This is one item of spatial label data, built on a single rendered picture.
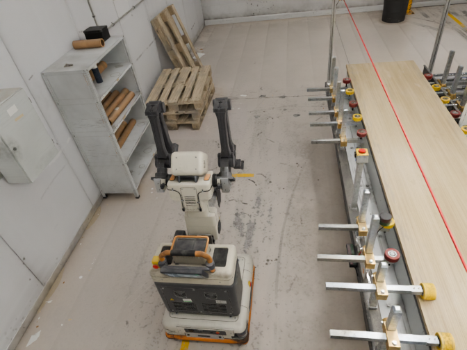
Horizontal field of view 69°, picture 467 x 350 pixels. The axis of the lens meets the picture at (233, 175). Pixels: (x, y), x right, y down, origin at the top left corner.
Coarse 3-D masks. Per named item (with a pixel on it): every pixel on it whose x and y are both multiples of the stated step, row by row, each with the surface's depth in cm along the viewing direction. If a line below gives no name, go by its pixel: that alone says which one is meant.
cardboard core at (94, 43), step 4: (76, 40) 334; (80, 40) 333; (84, 40) 331; (88, 40) 330; (92, 40) 330; (96, 40) 329; (100, 40) 328; (72, 44) 333; (76, 44) 333; (80, 44) 332; (84, 44) 331; (88, 44) 331; (92, 44) 330; (96, 44) 330; (100, 44) 329; (104, 44) 336; (76, 48) 335; (80, 48) 335; (84, 48) 335; (88, 48) 336
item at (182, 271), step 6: (162, 264) 204; (210, 264) 200; (162, 270) 197; (168, 270) 196; (174, 270) 196; (180, 270) 195; (186, 270) 195; (192, 270) 194; (198, 270) 194; (204, 270) 201; (210, 270) 202; (174, 276) 209; (180, 276) 208; (186, 276) 205; (192, 276) 203; (198, 276) 202; (204, 276) 200
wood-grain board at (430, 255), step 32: (352, 64) 388; (384, 64) 378; (384, 96) 326; (416, 96) 319; (384, 128) 285; (416, 128) 280; (448, 128) 275; (384, 160) 254; (448, 160) 246; (384, 192) 232; (416, 192) 226; (448, 192) 223; (416, 224) 206; (448, 224) 204; (416, 256) 190; (448, 256) 187; (448, 288) 173; (448, 320) 162
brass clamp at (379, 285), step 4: (376, 272) 178; (372, 276) 178; (372, 280) 179; (376, 280) 174; (384, 280) 174; (376, 284) 172; (380, 284) 172; (384, 284) 172; (376, 288) 171; (380, 288) 170; (384, 288) 170; (376, 292) 171; (380, 292) 169; (376, 296) 171; (380, 296) 169; (384, 296) 168
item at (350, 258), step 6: (318, 258) 201; (324, 258) 201; (330, 258) 200; (336, 258) 199; (342, 258) 199; (348, 258) 198; (354, 258) 198; (360, 258) 197; (378, 258) 196; (384, 258) 196
